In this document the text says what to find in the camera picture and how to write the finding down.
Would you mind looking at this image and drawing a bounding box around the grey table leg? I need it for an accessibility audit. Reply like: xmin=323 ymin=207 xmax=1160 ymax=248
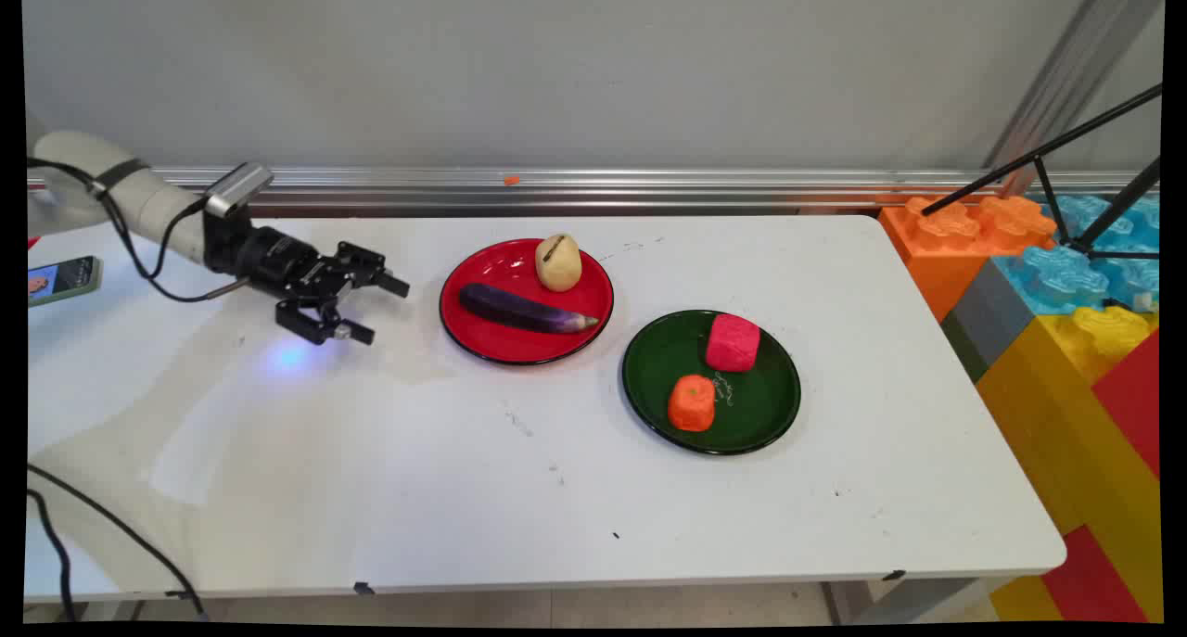
xmin=820 ymin=576 xmax=1014 ymax=627

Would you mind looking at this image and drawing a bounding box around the dark green round plate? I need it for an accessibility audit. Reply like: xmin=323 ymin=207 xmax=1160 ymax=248
xmin=621 ymin=309 xmax=803 ymax=457

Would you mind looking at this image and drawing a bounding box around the giant orange building block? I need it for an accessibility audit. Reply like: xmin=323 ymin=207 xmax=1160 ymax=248
xmin=877 ymin=194 xmax=1059 ymax=324

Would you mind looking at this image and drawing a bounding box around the smartphone with green case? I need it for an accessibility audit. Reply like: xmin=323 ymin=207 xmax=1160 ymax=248
xmin=28 ymin=255 xmax=104 ymax=309

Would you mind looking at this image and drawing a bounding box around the purple toy eggplant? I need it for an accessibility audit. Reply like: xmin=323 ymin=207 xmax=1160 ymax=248
xmin=458 ymin=282 xmax=601 ymax=336

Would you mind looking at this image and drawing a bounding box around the giant blue building block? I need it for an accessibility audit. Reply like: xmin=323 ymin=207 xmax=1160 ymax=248
xmin=991 ymin=194 xmax=1161 ymax=316

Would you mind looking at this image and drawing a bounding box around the giant red building block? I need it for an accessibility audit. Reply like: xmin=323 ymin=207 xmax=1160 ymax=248
xmin=1091 ymin=329 xmax=1163 ymax=481
xmin=1040 ymin=523 xmax=1152 ymax=625

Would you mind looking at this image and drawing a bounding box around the pink foam cube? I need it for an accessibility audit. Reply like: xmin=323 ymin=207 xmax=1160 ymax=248
xmin=704 ymin=312 xmax=763 ymax=374

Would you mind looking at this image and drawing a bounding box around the beige toy potato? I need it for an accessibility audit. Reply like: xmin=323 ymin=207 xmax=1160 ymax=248
xmin=534 ymin=233 xmax=584 ymax=294

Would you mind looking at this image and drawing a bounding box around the giant yellow building block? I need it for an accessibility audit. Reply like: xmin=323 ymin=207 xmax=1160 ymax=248
xmin=988 ymin=574 xmax=1064 ymax=623
xmin=975 ymin=304 xmax=1163 ymax=625

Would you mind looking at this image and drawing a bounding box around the horizontal aluminium rail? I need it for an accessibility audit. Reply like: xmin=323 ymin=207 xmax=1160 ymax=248
xmin=28 ymin=165 xmax=1160 ymax=217

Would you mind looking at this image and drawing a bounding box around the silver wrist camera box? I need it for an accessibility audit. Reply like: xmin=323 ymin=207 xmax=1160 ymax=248
xmin=202 ymin=161 xmax=275 ymax=219

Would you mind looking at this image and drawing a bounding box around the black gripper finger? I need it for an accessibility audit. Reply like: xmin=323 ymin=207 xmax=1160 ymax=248
xmin=274 ymin=299 xmax=377 ymax=347
xmin=336 ymin=242 xmax=411 ymax=299

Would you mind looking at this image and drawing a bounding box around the black arm strap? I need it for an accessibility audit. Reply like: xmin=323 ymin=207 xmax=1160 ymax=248
xmin=91 ymin=159 xmax=151 ymax=195

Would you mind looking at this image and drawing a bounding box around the giant grey building block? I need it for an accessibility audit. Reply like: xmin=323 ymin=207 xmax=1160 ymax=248
xmin=940 ymin=258 xmax=1039 ymax=384

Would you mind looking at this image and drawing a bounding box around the black tripod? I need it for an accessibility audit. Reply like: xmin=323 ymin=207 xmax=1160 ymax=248
xmin=919 ymin=82 xmax=1164 ymax=261

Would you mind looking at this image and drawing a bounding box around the red round plate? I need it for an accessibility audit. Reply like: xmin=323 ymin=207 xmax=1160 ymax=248
xmin=439 ymin=237 xmax=616 ymax=367

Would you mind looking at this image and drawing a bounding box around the black floor cable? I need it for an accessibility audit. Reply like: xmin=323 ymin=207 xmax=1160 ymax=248
xmin=26 ymin=464 xmax=209 ymax=622
xmin=26 ymin=489 xmax=79 ymax=622

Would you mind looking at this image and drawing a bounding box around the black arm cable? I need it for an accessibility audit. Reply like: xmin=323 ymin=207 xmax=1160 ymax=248
xmin=26 ymin=158 xmax=251 ymax=303

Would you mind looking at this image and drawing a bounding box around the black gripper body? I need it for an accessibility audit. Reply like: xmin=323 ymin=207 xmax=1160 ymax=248
xmin=204 ymin=212 xmax=351 ymax=308

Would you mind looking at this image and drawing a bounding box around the diagonal aluminium profile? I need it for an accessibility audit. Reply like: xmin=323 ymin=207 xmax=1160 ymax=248
xmin=983 ymin=0 xmax=1166 ymax=198

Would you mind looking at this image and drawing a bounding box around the orange toy fruit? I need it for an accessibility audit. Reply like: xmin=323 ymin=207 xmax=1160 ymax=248
xmin=666 ymin=374 xmax=718 ymax=433

